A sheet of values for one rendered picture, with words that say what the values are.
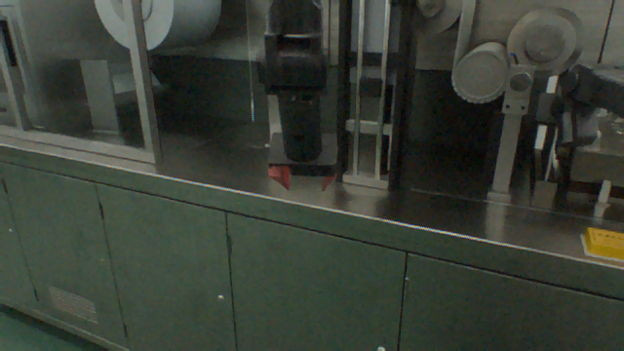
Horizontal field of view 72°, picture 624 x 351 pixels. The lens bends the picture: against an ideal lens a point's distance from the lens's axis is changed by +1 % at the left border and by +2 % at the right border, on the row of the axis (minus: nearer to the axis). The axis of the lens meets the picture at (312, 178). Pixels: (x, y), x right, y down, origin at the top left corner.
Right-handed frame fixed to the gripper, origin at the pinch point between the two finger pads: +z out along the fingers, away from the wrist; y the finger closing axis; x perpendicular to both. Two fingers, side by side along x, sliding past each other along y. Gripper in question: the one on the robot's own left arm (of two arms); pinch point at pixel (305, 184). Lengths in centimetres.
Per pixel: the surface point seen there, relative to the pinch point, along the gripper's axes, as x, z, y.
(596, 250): 2, 14, -52
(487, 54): -43, 4, -39
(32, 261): -27, 89, 113
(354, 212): -10.4, 22.8, -9.1
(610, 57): -59, 16, -77
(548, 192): -21, 27, -55
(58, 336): -11, 127, 115
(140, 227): -23, 54, 56
